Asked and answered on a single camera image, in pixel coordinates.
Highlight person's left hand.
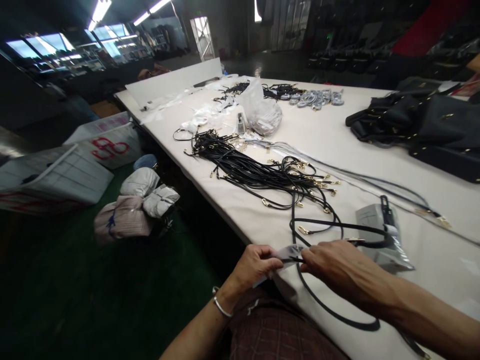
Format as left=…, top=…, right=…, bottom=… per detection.
left=224, top=244, right=286, bottom=298

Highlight person's right hand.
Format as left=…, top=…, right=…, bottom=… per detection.
left=298, top=239, right=387, bottom=305

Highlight translucent wrapping sheet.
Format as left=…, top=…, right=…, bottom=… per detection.
left=251, top=242, right=314, bottom=290

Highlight black strap with gold clasp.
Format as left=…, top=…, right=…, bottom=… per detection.
left=283, top=214, right=433, bottom=360

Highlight person's legs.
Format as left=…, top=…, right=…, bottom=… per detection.
left=224, top=294, right=352, bottom=360

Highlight black plastic tag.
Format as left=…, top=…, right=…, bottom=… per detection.
left=379, top=194, right=394, bottom=230

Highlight grey wrapped bundle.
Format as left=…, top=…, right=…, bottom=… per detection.
left=143, top=184, right=182, bottom=219
left=119, top=166, right=162, bottom=199

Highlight pink cloth bundle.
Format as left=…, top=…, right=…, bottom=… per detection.
left=93, top=194, right=155, bottom=247

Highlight clear bag of tags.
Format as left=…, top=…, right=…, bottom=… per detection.
left=236, top=76, right=283, bottom=137

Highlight pile of white wrappers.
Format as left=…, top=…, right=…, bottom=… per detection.
left=179, top=98, right=241, bottom=133

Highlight pile of black handbags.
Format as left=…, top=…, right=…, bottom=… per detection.
left=344, top=76, right=480, bottom=185

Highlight white bin with red print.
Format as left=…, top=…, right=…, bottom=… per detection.
left=62, top=111, right=144, bottom=170

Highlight row of black bags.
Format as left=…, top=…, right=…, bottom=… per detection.
left=306, top=41, right=395, bottom=74

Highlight window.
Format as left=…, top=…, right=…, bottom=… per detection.
left=5, top=22, right=140, bottom=63

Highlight long grey straps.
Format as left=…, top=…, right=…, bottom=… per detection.
left=258, top=139, right=455, bottom=230

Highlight pile of black leather straps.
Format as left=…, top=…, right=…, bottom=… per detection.
left=182, top=128, right=340, bottom=215

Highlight pile of grey wrapped straps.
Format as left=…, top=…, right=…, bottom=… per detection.
left=287, top=88, right=347, bottom=112

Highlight heap of black cords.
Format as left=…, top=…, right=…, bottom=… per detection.
left=212, top=82, right=301, bottom=105

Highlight white metal frame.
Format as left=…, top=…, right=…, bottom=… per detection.
left=188, top=16, right=217, bottom=63

